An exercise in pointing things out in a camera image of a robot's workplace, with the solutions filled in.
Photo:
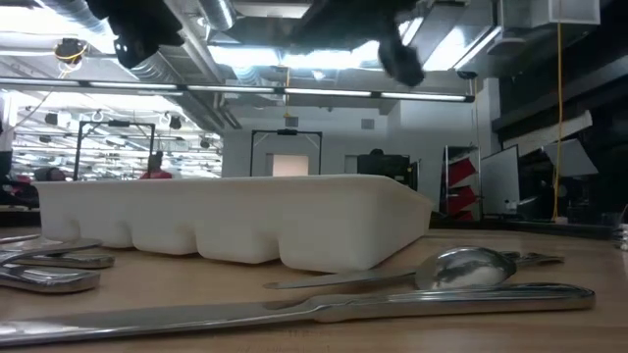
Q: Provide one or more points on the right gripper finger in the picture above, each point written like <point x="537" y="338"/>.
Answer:
<point x="402" y="64"/>

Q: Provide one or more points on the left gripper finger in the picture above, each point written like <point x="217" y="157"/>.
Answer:
<point x="137" y="49"/>

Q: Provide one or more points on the white plastic cutlery tray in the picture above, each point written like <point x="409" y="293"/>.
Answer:
<point x="235" y="220"/>

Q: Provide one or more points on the long ceiling light bar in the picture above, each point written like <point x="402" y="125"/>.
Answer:
<point x="324" y="91"/>

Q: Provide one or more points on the black monitor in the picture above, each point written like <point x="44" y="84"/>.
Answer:
<point x="382" y="169"/>

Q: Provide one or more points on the person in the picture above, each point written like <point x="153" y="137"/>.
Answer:
<point x="49" y="174"/>
<point x="156" y="169"/>

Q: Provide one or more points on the shelf with red bins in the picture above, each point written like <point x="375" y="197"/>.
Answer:
<point x="461" y="171"/>

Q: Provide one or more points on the white board panel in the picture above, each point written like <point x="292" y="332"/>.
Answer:
<point x="500" y="176"/>

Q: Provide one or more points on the white ceiling cabinet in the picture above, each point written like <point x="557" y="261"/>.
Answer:
<point x="549" y="12"/>

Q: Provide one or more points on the white slanted panel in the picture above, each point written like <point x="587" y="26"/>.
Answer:
<point x="569" y="157"/>

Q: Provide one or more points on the black dome security camera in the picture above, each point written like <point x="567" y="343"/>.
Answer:
<point x="467" y="75"/>

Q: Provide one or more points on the square wall vent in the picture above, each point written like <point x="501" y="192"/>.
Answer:
<point x="292" y="121"/>
<point x="368" y="123"/>

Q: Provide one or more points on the silver round air duct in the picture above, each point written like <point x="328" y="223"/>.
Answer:
<point x="218" y="12"/>

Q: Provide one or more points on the black metal frame stand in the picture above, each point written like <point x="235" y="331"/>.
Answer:
<point x="115" y="123"/>

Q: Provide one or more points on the rectangular wall screen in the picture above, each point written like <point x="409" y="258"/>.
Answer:
<point x="289" y="166"/>

